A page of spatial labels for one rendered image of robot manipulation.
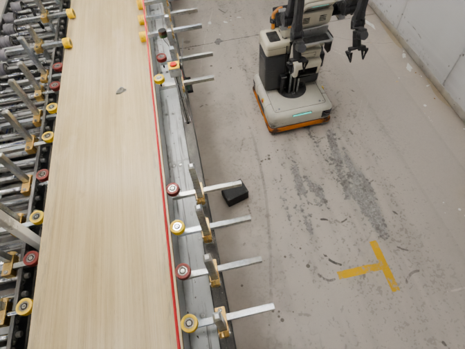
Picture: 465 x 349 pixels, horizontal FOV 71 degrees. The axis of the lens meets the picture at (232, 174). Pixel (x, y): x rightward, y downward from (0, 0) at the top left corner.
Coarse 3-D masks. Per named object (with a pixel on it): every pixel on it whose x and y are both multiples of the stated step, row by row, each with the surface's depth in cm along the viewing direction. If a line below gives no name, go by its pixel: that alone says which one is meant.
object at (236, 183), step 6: (240, 180) 203; (210, 186) 201; (216, 186) 201; (222, 186) 201; (228, 186) 201; (234, 186) 202; (186, 192) 200; (192, 192) 200; (204, 192) 200; (210, 192) 202; (174, 198) 199; (180, 198) 200
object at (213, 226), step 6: (246, 216) 188; (216, 222) 187; (222, 222) 187; (228, 222) 187; (234, 222) 187; (240, 222) 188; (192, 228) 186; (198, 228) 186; (210, 228) 186; (216, 228) 188; (186, 234) 186
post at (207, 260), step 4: (204, 256) 145; (208, 256) 145; (204, 260) 144; (208, 260) 144; (208, 264) 148; (212, 264) 149; (208, 268) 152; (212, 268) 154; (208, 272) 158; (212, 272) 159; (216, 272) 165; (212, 276) 165; (216, 276) 166
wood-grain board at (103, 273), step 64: (128, 0) 310; (64, 64) 262; (128, 64) 257; (64, 128) 224; (128, 128) 221; (64, 192) 196; (128, 192) 193; (64, 256) 173; (128, 256) 171; (64, 320) 156; (128, 320) 154
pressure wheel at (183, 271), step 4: (180, 264) 167; (184, 264) 167; (176, 268) 166; (180, 268) 166; (184, 268) 166; (188, 268) 165; (176, 272) 165; (180, 272) 165; (184, 272) 165; (188, 272) 164; (176, 276) 164; (180, 276) 163; (184, 276) 163; (188, 276) 165
